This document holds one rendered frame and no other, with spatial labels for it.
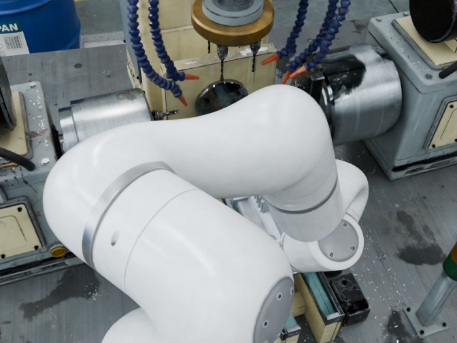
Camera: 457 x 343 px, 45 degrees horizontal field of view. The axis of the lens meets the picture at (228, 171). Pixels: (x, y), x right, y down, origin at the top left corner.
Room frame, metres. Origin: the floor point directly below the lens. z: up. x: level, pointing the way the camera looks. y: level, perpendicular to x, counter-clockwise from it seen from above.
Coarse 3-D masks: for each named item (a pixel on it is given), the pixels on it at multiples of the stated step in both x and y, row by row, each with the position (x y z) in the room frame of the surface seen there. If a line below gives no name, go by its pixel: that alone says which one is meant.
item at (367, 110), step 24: (336, 48) 1.16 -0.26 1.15; (360, 48) 1.15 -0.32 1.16; (312, 72) 1.08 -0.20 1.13; (336, 72) 1.05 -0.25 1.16; (360, 72) 1.06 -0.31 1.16; (384, 72) 1.07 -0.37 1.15; (336, 96) 1.00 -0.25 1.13; (360, 96) 1.01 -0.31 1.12; (384, 96) 1.03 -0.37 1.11; (336, 120) 0.97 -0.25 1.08; (360, 120) 0.99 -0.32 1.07; (384, 120) 1.01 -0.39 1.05; (336, 144) 0.98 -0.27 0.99
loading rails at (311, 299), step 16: (320, 272) 0.64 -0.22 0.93; (304, 288) 0.62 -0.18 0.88; (320, 288) 0.60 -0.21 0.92; (304, 304) 0.60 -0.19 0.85; (320, 304) 0.56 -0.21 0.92; (336, 304) 0.56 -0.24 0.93; (288, 320) 0.53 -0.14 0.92; (320, 320) 0.54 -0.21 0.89; (336, 320) 0.53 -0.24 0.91; (288, 336) 0.49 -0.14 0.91; (320, 336) 0.53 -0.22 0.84
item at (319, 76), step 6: (312, 78) 0.92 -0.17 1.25; (318, 78) 0.92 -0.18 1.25; (312, 84) 0.91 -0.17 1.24; (318, 84) 0.92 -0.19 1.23; (306, 90) 0.93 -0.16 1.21; (312, 90) 0.91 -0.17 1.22; (318, 90) 0.92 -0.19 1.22; (312, 96) 0.92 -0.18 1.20; (318, 96) 0.92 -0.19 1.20; (318, 102) 0.92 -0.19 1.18
